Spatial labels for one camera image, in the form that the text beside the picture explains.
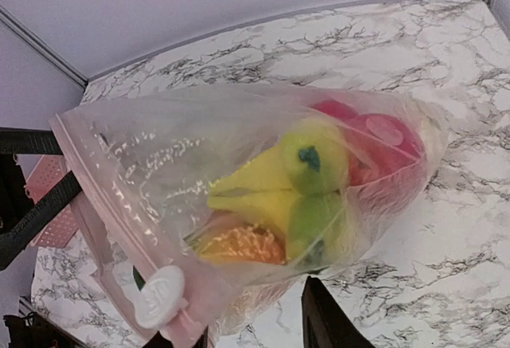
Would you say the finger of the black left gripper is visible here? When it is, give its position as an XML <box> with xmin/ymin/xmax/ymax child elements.
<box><xmin>0</xmin><ymin>127</ymin><xmax>63</xmax><ymax>155</ymax></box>
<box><xmin>1</xmin><ymin>172</ymin><xmax>82</xmax><ymax>271</ymax></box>

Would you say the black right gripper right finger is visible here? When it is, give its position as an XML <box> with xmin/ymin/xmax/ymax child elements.
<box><xmin>301</xmin><ymin>277</ymin><xmax>371</xmax><ymax>348</ymax></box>

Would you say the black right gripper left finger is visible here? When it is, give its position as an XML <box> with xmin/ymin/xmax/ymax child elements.
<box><xmin>143</xmin><ymin>330</ymin><xmax>210</xmax><ymax>348</ymax></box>

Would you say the clear zip top bag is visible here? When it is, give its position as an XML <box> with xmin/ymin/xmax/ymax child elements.
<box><xmin>50</xmin><ymin>84</ymin><xmax>448</xmax><ymax>347</ymax></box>

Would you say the yellow fake banana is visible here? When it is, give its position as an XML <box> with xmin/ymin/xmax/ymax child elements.
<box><xmin>207</xmin><ymin>145</ymin><xmax>300</xmax><ymax>238</ymax></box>

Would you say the yellow fake lemon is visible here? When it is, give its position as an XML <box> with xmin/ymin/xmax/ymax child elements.
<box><xmin>280</xmin><ymin>118</ymin><xmax>349</xmax><ymax>195</ymax></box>

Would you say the red fake dragon fruit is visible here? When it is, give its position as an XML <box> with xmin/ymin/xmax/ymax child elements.
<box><xmin>311</xmin><ymin>100</ymin><xmax>358</xmax><ymax>120</ymax></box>
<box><xmin>344</xmin><ymin>113</ymin><xmax>425</xmax><ymax>186</ymax></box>

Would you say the pink plastic basket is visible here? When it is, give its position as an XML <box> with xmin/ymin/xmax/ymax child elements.
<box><xmin>25</xmin><ymin>155</ymin><xmax>78</xmax><ymax>248</ymax></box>

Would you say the left aluminium frame post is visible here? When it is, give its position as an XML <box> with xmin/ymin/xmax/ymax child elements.
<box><xmin>1</xmin><ymin>6</ymin><xmax>88</xmax><ymax>89</ymax></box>

